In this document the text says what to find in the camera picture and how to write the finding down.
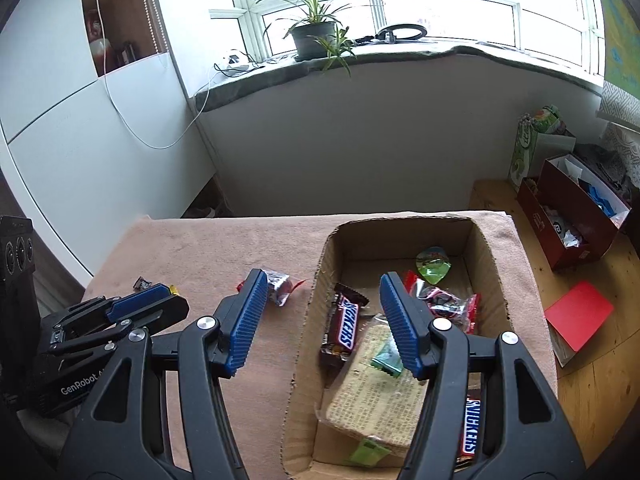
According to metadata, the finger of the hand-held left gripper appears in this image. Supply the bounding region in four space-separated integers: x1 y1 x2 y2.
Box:
52 296 125 333
47 284 191 356

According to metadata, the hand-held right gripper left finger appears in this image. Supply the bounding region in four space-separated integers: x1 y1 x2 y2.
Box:
60 268 268 480

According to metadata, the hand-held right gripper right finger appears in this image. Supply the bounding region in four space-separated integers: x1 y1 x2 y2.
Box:
379 272 586 480

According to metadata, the small green packet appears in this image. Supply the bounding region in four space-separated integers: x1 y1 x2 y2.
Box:
371 337 404 377

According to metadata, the red candy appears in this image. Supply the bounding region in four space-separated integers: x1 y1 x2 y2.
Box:
425 287 482 336
237 268 307 307
403 270 443 306

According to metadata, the brown chocolate bar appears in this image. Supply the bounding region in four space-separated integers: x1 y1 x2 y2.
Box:
319 282 371 370
456 392 485 468

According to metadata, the green jelly cup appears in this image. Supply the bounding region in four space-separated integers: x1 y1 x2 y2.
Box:
415 246 451 283

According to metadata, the cardboard box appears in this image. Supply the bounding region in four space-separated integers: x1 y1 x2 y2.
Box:
280 212 518 480

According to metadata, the yellow cracker packet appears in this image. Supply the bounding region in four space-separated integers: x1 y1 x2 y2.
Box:
315 312 436 458

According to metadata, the light green packet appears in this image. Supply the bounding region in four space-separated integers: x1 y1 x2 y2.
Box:
348 436 392 467

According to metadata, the white cabinet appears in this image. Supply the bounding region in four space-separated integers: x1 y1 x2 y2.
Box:
0 0 221 286

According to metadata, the dark red open box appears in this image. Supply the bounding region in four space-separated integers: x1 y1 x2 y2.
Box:
516 154 632 272

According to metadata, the flat red box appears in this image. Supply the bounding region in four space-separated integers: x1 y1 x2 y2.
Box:
544 281 615 368

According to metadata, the green paper bag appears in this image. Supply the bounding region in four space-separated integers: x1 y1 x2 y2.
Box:
509 105 576 191

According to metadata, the white power adapter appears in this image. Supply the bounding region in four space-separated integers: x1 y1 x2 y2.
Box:
214 49 258 76

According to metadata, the white lace cloth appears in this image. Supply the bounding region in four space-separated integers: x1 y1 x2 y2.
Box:
602 122 640 191

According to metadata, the potted spider plant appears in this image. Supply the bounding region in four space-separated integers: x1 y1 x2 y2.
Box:
252 0 386 78

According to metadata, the white cable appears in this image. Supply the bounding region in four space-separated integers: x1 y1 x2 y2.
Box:
85 0 221 150

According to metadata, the black ring-shaped device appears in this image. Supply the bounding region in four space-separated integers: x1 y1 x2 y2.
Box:
352 22 428 45

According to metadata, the white window frame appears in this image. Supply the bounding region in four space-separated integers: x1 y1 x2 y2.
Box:
207 0 608 68

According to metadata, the wall scroll painting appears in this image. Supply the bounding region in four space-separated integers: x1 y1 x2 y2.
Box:
592 0 640 126

